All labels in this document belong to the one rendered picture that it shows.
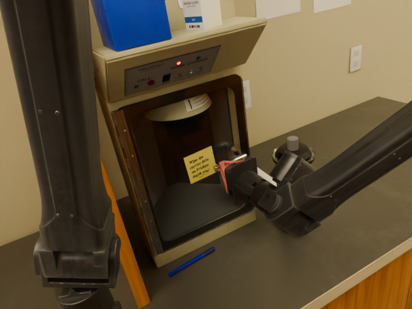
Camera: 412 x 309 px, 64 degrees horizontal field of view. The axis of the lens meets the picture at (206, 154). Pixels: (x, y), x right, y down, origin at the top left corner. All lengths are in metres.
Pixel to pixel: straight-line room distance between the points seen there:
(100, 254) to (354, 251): 0.70
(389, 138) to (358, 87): 1.32
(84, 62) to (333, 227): 0.85
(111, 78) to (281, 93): 0.99
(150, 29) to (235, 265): 0.60
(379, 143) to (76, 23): 0.41
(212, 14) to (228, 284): 0.60
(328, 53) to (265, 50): 0.35
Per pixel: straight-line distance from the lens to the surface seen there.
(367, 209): 1.07
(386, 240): 0.99
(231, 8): 0.78
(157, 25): 0.59
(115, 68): 0.59
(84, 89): 0.27
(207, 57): 0.67
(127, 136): 0.71
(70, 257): 0.39
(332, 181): 0.53
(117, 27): 0.57
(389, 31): 1.91
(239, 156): 0.80
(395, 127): 0.52
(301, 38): 1.50
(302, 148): 0.87
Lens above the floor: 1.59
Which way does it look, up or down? 28 degrees down
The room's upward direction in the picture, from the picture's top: 10 degrees counter-clockwise
